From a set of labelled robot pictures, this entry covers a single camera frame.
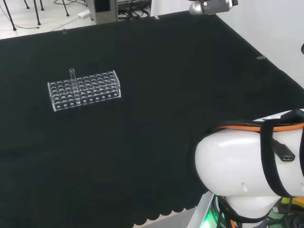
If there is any black chair leg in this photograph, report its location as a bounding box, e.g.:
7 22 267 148
62 0 71 17
32 0 45 26
2 0 17 32

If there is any metal base plate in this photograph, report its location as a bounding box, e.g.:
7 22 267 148
189 191 216 228

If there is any black plug cable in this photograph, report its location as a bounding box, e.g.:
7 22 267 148
270 137 296 162

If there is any clear glass test tube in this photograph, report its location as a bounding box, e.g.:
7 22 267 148
69 68 81 105

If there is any clear plastic test tube rack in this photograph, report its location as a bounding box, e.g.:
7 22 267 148
47 69 123 113

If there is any black bench cloth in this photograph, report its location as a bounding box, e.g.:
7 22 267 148
0 10 304 228

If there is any black floor cable bundle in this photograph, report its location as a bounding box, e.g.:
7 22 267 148
118 0 152 21

